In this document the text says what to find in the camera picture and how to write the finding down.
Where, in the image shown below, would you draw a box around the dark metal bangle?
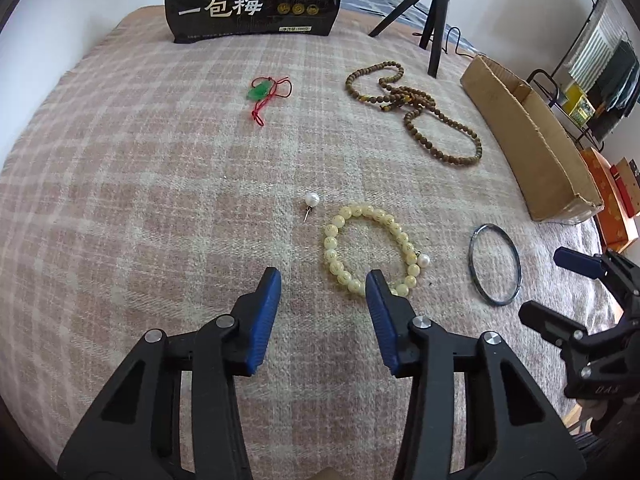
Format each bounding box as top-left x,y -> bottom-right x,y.
468,223 -> 523,307

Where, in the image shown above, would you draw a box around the green jade pendant red cord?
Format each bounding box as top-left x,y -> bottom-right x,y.
247,76 -> 292,126

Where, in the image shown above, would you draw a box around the stack of gift boxes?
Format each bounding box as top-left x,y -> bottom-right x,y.
609,157 -> 640,217

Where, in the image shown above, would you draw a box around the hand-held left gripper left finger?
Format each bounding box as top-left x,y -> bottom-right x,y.
57,266 -> 282,480

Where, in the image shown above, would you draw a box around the striped hanging cloth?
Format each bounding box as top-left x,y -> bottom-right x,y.
570,5 -> 627,92

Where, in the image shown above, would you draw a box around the yellow bead bracelet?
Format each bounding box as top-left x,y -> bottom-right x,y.
323,202 -> 421,297

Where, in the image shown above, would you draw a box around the brown wooden bead necklace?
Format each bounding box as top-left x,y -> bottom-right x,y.
345,61 -> 484,167

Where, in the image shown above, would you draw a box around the black power cable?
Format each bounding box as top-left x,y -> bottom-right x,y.
412,24 -> 482,59

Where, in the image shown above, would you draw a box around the orange cloth covered table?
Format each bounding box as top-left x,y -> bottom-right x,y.
580,147 -> 640,254

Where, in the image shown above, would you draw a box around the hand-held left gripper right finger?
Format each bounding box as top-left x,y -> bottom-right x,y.
365,269 -> 586,480

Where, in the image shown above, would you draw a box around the black tripod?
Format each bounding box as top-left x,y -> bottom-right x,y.
368,0 -> 466,79

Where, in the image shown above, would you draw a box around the dark hanging clothes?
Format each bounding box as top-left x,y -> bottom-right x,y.
592,40 -> 640,142

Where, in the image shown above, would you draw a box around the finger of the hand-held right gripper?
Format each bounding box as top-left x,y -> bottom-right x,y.
518,301 -> 589,349
553,246 -> 640,306

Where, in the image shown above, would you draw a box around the black clothes rack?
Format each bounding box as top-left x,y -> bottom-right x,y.
525,0 -> 640,153

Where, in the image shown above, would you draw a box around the yellow crate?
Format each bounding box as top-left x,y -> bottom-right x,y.
562,82 -> 597,129

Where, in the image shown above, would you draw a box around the blue patterned bed sheet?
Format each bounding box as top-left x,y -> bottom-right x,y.
339,0 -> 476,58

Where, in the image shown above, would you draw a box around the black snack bag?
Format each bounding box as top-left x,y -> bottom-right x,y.
164,0 -> 346,45

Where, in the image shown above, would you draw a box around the cardboard box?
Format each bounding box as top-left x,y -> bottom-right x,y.
460,55 -> 605,222

